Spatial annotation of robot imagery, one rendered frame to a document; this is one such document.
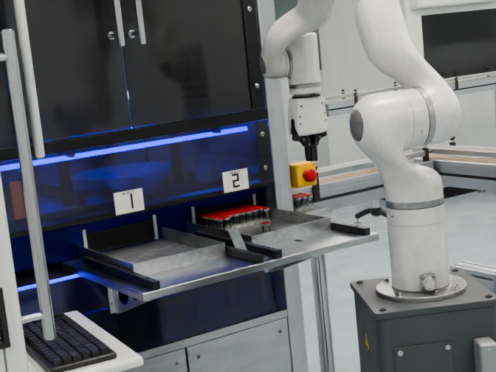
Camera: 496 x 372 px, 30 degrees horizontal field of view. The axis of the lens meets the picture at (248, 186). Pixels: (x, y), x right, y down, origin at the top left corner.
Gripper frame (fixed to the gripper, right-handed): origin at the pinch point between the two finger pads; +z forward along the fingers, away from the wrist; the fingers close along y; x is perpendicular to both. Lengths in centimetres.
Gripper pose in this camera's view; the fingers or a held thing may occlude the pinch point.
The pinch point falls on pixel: (311, 153)
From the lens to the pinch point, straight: 245.6
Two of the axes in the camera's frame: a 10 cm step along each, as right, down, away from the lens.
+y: -8.3, 1.7, -5.3
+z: 1.0, 9.8, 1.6
